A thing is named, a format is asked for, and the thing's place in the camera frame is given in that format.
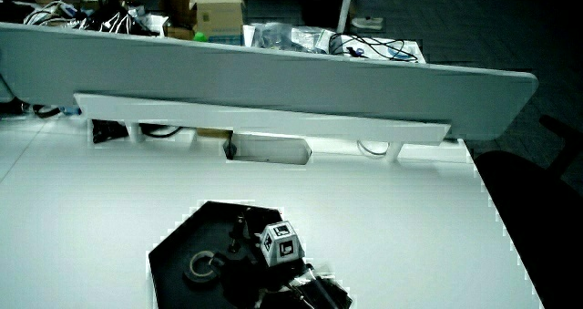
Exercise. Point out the white vertical pole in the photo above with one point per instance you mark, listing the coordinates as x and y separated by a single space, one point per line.
345 3

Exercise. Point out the black office chair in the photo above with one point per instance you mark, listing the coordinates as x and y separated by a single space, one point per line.
537 218

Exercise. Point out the person's right forearm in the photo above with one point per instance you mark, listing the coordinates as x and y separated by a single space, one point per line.
325 293

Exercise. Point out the black tape roll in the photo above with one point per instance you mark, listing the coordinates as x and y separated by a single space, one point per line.
203 268

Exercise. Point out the white shelf rail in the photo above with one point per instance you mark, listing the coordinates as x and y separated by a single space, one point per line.
255 117

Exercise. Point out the black and white bag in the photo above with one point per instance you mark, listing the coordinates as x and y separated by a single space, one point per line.
114 21

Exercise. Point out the clear plastic bags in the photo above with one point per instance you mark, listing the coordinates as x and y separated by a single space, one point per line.
291 38

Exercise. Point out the light cardboard box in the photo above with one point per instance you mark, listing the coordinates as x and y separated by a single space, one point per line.
219 15

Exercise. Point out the black hexagonal plate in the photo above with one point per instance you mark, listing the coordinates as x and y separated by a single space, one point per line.
182 250

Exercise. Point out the brown open cardboard box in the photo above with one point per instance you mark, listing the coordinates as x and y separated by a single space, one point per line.
175 6

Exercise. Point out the green small object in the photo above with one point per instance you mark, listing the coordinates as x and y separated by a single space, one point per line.
200 37

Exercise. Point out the person's right hand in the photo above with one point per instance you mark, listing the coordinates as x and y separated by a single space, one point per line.
280 245

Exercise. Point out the white shoe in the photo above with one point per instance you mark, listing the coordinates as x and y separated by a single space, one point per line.
367 23

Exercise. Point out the grey desk divider panel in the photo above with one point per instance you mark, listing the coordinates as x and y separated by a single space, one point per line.
273 81

